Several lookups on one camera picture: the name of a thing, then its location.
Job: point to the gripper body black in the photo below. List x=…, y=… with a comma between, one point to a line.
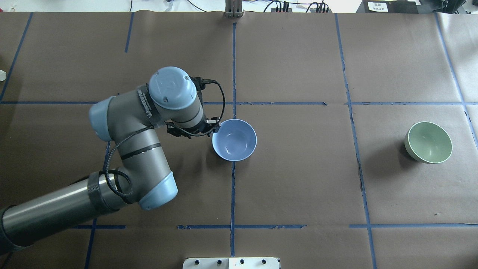
x=185, y=132

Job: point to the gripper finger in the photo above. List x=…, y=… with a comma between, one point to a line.
x=214, y=124

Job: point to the blue bowl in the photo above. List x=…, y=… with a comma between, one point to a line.
x=236, y=140

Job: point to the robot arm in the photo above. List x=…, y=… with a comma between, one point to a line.
x=135, y=170

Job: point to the green bowl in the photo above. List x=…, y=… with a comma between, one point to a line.
x=428, y=143

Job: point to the orange black connector far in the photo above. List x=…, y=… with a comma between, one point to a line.
x=278, y=7

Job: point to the orange black connector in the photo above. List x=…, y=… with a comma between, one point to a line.
x=318, y=7
x=278, y=7

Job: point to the orange black connector near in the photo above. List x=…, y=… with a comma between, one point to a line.
x=318, y=7

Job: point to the black power supply box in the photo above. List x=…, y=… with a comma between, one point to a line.
x=388, y=6

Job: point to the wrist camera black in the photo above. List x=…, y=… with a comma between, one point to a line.
x=199, y=83

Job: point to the aluminium frame post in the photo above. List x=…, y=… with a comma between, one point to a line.
x=234, y=8

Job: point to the white camera pole with base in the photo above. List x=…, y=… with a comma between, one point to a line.
x=232, y=263

